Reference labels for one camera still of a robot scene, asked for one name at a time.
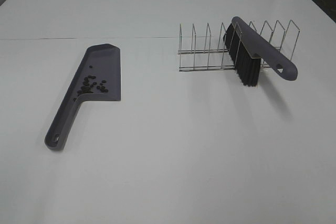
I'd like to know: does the chrome wire dish rack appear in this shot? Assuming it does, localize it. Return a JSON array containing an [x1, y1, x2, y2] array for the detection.
[[177, 20, 301, 72]]

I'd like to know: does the pile of coffee beans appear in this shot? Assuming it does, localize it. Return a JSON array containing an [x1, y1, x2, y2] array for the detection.
[[75, 65, 110, 97]]

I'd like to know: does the purple plastic dustpan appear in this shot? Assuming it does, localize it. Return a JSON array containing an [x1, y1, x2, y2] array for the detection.
[[45, 44, 121, 151]]

